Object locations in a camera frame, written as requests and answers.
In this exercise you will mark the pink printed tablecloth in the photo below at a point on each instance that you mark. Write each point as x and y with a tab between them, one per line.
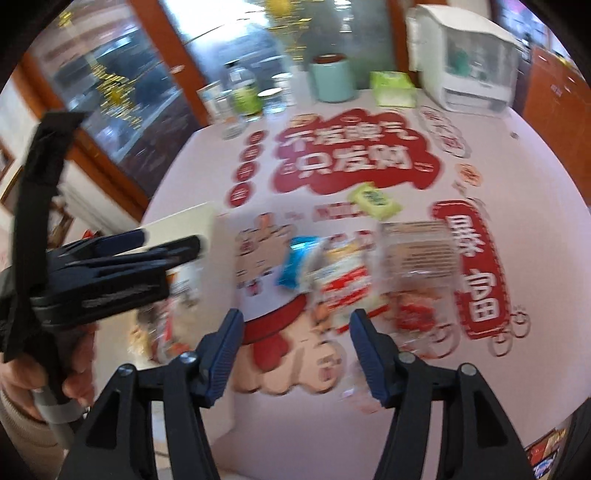
531	230

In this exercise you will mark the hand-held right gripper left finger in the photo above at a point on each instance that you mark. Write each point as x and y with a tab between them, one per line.
224	355

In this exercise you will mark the green tissue pack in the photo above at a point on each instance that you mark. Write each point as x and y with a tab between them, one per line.
392	90

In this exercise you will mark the white medicine box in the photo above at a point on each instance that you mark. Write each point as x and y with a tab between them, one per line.
210	99

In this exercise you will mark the person's left hand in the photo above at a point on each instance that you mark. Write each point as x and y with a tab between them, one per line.
81	383

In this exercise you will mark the teal canister with brown lid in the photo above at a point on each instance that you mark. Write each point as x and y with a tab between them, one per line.
331	81

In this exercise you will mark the white plastic storage tray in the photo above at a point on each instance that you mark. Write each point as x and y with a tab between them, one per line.
207	221

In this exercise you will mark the white countertop appliance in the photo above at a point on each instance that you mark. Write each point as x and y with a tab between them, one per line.
466	27

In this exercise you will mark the white orange-top oat bar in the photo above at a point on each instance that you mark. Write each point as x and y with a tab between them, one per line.
189	281

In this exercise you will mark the red label date packet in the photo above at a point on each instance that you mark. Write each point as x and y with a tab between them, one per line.
415	316

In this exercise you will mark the glass bottle with green label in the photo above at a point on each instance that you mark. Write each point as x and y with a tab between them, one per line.
244	97

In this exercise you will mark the red and white cookie packet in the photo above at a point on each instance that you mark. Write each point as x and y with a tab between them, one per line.
346	286

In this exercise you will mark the clear glass tumbler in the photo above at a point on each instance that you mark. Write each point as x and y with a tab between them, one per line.
231	124

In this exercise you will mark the colourful printed box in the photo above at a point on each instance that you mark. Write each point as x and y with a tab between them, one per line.
545	454

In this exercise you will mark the person's left forearm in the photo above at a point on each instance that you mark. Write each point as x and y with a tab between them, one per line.
23	429

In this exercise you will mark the large clear printed packet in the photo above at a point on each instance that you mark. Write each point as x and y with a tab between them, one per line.
415	254

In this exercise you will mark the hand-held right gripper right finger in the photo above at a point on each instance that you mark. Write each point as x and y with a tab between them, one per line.
369	360

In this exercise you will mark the green snack packet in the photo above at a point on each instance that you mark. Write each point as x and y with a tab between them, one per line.
374	199

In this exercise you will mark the blue snack packet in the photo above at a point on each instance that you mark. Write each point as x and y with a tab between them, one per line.
298	263

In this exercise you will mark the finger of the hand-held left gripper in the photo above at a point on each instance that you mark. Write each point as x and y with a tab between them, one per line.
184	247
129	238

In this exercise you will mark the glass sliding door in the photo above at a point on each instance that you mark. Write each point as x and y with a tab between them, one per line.
277	37
115	69

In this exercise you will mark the wooden cabinet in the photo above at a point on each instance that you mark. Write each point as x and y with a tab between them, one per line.
554	92

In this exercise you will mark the small glass jar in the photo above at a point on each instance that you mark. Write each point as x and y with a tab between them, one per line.
276	99

